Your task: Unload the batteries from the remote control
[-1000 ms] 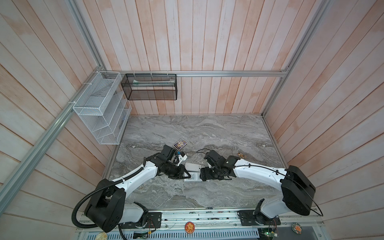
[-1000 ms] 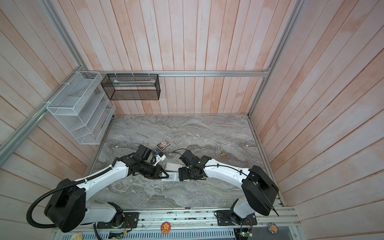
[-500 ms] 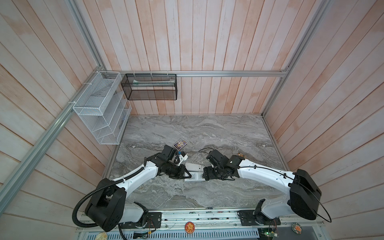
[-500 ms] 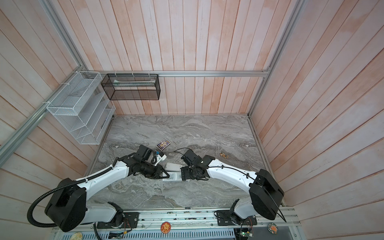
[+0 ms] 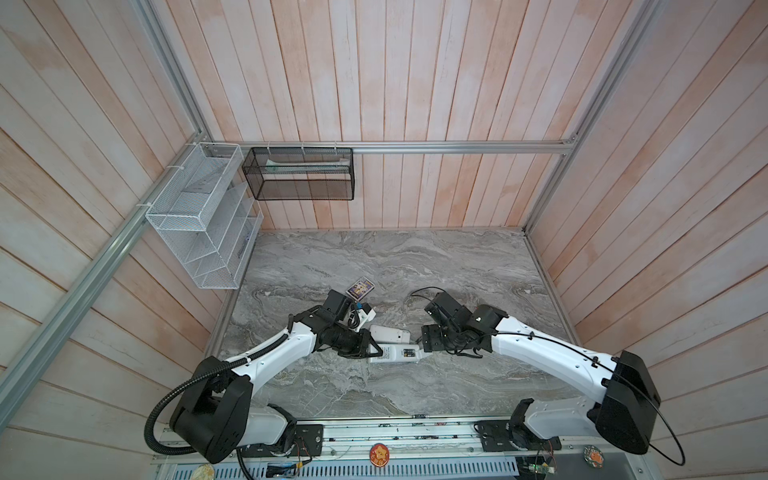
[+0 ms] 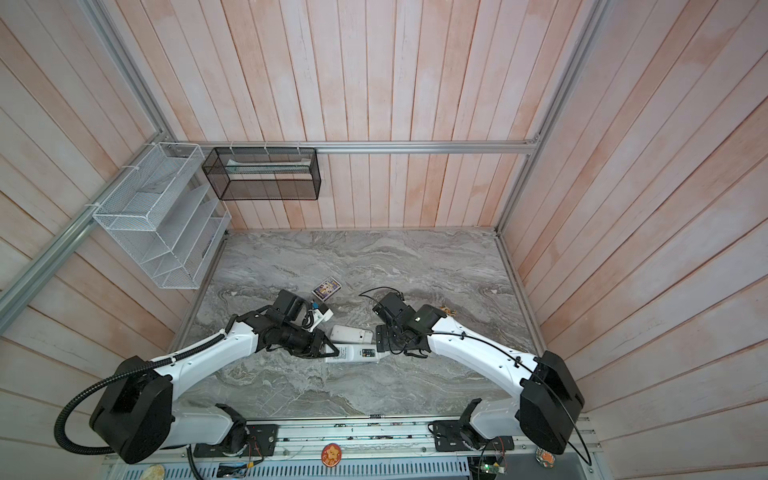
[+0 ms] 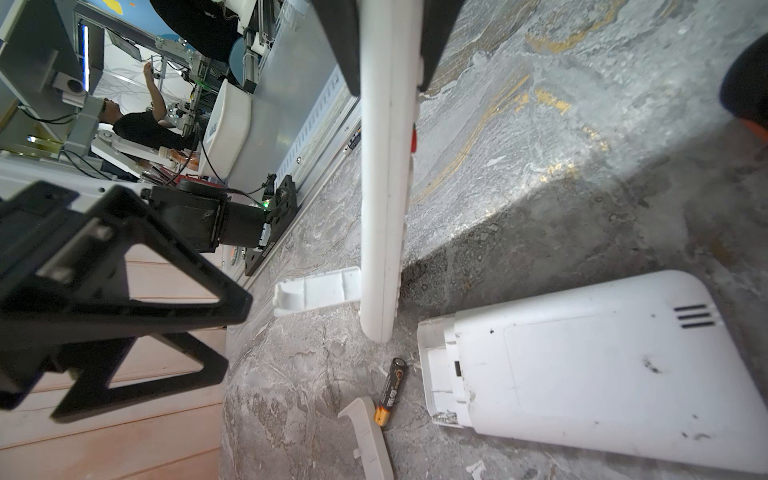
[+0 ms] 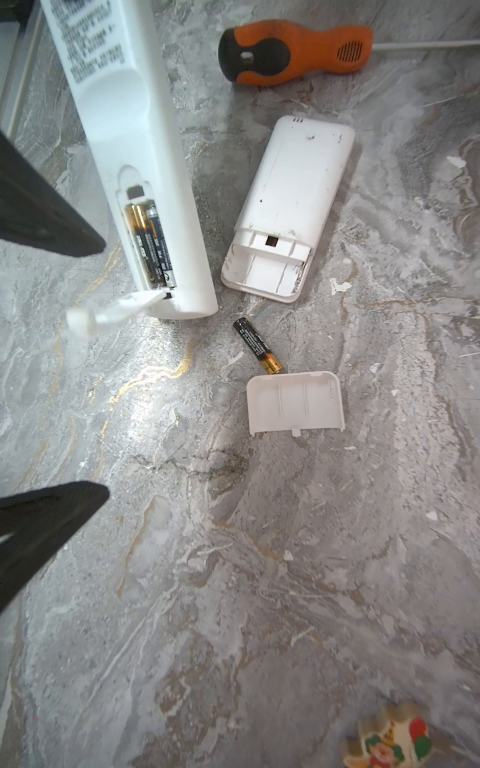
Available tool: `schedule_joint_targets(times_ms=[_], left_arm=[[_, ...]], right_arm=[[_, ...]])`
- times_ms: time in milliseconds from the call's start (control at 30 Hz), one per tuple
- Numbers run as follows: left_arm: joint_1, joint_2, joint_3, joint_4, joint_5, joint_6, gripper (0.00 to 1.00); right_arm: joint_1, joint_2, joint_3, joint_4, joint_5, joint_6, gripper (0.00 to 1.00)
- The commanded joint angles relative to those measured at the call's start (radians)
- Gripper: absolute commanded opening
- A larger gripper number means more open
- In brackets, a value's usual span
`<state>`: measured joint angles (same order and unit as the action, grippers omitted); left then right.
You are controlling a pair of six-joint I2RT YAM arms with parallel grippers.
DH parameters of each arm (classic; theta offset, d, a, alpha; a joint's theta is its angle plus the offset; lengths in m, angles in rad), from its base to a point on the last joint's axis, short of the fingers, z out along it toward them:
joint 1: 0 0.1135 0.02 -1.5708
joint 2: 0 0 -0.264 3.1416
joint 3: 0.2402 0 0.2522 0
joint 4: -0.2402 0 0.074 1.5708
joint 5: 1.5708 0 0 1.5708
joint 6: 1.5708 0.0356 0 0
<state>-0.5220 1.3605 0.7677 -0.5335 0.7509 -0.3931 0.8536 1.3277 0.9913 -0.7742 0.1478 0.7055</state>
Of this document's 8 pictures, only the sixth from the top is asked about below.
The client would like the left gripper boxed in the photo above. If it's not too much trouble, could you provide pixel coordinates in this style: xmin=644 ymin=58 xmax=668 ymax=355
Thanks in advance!
xmin=278 ymin=321 xmax=339 ymax=359

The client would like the white remote control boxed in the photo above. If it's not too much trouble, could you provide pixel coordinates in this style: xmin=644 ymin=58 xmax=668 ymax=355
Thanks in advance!
xmin=329 ymin=325 xmax=374 ymax=344

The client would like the white remote with label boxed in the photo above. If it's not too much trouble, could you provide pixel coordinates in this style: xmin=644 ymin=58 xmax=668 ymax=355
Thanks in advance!
xmin=324 ymin=344 xmax=390 ymax=363

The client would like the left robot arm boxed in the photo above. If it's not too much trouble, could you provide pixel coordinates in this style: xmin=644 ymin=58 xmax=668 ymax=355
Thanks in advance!
xmin=90 ymin=290 xmax=339 ymax=464

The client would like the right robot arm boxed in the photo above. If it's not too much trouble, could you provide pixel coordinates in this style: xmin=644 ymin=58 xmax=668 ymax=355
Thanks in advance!
xmin=372 ymin=292 xmax=585 ymax=455

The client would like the red round sticker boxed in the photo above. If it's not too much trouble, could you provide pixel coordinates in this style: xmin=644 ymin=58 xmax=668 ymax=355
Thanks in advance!
xmin=321 ymin=443 xmax=342 ymax=468

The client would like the black mesh basket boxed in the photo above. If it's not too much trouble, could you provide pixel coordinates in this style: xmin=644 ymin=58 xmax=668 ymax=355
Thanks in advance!
xmin=202 ymin=146 xmax=322 ymax=201

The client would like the round patterned badge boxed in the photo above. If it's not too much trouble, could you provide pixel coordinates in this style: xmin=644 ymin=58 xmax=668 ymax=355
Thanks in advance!
xmin=535 ymin=448 xmax=556 ymax=468

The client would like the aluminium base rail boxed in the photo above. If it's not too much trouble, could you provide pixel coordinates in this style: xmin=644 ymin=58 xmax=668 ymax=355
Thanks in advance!
xmin=101 ymin=413 xmax=603 ymax=466

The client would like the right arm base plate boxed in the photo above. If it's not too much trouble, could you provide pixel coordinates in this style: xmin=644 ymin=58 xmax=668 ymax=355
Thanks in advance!
xmin=427 ymin=420 xmax=515 ymax=452

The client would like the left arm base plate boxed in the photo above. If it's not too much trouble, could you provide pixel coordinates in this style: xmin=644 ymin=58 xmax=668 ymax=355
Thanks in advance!
xmin=193 ymin=424 xmax=279 ymax=458

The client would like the black corrugated cable hose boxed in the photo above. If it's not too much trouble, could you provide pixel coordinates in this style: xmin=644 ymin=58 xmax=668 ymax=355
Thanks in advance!
xmin=53 ymin=332 xmax=228 ymax=456

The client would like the white wire mesh shelf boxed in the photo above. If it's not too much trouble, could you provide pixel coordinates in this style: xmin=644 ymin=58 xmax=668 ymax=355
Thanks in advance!
xmin=94 ymin=143 xmax=231 ymax=290

